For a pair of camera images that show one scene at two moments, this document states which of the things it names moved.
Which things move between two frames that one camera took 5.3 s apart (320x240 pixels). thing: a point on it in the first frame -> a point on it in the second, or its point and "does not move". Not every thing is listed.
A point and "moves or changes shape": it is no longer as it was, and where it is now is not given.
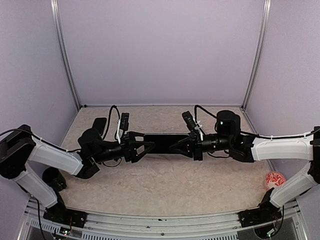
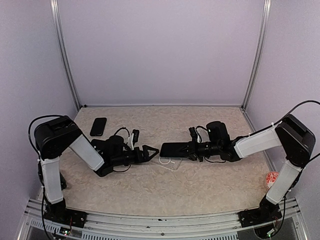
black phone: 163,141 moves or changes shape
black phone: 99,124 does not move
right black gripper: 194,148 does not move
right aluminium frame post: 266,21 does not move
